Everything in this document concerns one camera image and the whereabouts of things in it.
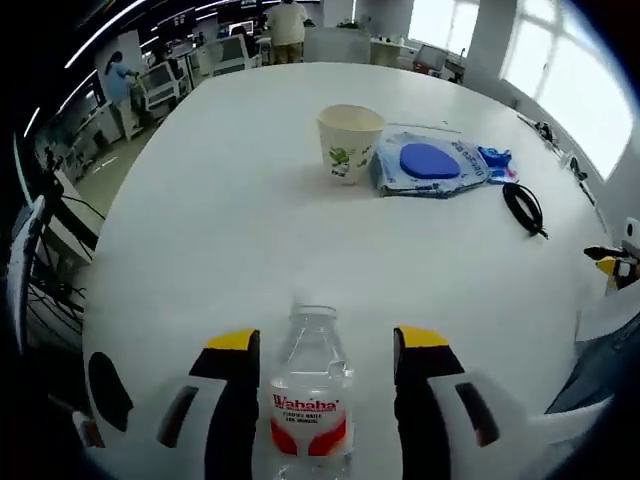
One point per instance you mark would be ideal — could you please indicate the white counter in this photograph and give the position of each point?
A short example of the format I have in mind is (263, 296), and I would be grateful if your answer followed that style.
(335, 45)

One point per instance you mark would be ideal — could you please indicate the white bag with blue oval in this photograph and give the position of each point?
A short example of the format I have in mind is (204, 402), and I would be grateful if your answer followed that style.
(425, 170)

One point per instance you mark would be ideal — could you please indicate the blue tissue packet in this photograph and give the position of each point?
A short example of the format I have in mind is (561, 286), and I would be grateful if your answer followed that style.
(497, 160)

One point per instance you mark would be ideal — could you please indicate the window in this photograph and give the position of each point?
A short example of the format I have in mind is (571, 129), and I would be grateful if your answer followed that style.
(442, 25)
(575, 80)

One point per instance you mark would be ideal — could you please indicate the white paper cup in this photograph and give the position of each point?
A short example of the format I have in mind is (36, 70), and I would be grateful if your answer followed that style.
(347, 145)

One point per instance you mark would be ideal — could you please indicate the white table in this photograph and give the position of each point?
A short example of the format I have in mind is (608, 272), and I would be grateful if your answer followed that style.
(225, 225)

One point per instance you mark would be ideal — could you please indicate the white office chair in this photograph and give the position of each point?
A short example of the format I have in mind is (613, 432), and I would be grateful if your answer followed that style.
(160, 87)
(230, 55)

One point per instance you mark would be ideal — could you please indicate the person's blue jeans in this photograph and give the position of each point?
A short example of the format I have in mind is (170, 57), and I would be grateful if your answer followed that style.
(595, 370)

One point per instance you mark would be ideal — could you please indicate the black oval pad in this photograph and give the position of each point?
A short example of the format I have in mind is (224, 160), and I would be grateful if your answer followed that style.
(110, 392)

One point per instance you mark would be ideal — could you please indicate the clear plastic water bottle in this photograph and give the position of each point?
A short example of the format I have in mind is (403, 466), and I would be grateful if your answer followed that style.
(310, 410)

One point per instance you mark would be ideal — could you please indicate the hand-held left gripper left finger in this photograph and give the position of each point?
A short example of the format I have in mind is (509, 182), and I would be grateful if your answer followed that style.
(235, 400)

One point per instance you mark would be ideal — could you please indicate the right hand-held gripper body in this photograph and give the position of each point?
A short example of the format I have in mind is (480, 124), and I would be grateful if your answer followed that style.
(632, 235)

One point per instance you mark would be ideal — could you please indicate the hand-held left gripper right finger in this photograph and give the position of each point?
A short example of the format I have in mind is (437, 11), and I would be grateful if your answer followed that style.
(420, 400)

